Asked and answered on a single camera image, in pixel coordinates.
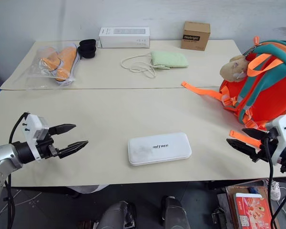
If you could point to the brown open carton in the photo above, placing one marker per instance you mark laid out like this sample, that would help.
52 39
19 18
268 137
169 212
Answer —
230 198

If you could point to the white rectangular case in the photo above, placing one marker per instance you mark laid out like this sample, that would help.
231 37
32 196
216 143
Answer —
157 149

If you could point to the brown cardboard box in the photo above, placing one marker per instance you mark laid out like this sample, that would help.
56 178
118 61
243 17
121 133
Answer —
195 35

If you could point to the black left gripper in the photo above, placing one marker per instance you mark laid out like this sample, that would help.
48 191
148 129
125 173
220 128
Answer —
46 149

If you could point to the dark rounded shape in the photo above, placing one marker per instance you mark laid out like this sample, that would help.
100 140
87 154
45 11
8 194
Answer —
175 212
116 215

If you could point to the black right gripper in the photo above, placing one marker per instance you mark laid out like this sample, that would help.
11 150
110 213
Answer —
262 152

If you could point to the clear plastic bag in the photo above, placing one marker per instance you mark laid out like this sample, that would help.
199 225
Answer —
38 71

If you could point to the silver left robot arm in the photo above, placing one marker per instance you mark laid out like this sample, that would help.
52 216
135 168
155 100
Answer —
2 155

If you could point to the white shoe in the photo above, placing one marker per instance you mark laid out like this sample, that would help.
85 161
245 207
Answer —
275 190

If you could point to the long white cardboard box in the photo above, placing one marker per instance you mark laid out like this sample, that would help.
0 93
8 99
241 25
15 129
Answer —
124 38

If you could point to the orange and teal backpack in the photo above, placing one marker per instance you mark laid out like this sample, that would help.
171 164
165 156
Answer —
269 90

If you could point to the beige plush toy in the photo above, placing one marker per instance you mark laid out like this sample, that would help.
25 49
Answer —
232 69

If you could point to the black fabric band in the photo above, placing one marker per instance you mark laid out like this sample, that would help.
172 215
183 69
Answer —
87 52
87 43

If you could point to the orange slipper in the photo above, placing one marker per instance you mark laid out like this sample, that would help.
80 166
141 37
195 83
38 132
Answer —
66 62
48 60

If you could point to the red printed box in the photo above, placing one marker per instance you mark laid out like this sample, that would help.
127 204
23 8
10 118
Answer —
252 212

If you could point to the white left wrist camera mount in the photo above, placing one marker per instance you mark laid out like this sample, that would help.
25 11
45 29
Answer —
32 128

